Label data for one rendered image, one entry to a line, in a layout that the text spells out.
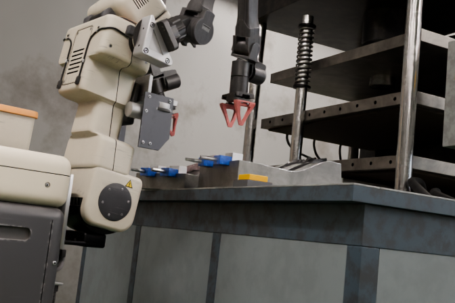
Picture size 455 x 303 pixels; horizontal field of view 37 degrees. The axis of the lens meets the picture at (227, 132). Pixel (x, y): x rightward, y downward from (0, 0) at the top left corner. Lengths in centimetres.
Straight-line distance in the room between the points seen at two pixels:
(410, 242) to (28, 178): 87
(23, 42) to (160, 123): 294
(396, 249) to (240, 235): 53
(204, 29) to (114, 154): 43
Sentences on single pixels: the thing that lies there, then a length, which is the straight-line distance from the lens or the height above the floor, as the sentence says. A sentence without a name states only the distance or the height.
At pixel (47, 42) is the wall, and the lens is 491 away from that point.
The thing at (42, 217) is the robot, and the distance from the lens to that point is 165.
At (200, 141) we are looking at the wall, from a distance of 550.
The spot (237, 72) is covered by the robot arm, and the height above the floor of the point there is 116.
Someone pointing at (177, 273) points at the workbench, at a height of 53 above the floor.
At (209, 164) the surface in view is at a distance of 216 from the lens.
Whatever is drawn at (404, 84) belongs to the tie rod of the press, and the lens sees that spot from 263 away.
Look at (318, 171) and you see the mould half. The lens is 217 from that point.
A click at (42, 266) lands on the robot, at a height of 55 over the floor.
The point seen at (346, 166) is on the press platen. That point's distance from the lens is 292.
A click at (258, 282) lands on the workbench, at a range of 182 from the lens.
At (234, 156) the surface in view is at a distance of 208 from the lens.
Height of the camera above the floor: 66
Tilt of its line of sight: 9 degrees up
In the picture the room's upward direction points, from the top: 6 degrees clockwise
